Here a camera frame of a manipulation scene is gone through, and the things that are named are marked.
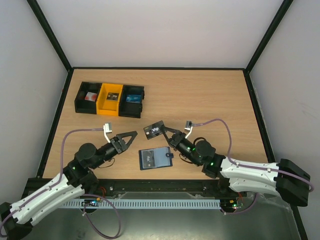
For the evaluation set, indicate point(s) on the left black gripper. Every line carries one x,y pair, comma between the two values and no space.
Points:
119,142

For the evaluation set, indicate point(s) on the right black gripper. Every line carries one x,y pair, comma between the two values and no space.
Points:
175,137

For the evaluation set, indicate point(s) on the black VIP credit card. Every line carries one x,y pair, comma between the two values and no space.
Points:
154,130

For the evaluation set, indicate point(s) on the blue card holder wallet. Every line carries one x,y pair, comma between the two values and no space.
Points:
163,157

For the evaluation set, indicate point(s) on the blue white credit card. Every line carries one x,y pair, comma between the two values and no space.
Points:
133,98

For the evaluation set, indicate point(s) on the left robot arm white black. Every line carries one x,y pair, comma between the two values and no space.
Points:
74,180

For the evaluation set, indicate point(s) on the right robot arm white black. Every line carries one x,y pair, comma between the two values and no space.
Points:
284,179

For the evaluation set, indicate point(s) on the black card in holder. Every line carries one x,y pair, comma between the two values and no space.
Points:
147,159

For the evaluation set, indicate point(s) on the white red card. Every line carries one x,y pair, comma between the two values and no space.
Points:
91,96

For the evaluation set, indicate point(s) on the right black bin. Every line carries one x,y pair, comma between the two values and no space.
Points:
131,110

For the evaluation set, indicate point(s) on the black bin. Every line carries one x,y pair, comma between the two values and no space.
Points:
80,104
131,110

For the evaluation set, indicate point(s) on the yellow middle bin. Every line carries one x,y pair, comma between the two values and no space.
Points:
109,107

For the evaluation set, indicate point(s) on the left black bin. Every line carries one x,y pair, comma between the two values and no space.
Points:
80,104

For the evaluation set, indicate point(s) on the grey metal sheet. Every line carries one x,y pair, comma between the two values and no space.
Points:
260,217

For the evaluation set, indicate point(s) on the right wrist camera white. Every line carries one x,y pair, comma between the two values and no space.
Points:
188,128

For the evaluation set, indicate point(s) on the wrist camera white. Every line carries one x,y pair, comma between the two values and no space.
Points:
107,129
188,128

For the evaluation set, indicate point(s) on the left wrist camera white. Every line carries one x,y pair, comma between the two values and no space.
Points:
107,129

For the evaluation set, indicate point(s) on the black aluminium frame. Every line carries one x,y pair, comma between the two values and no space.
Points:
281,12

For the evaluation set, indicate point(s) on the light blue slotted cable duct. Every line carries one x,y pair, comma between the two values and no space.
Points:
175,204

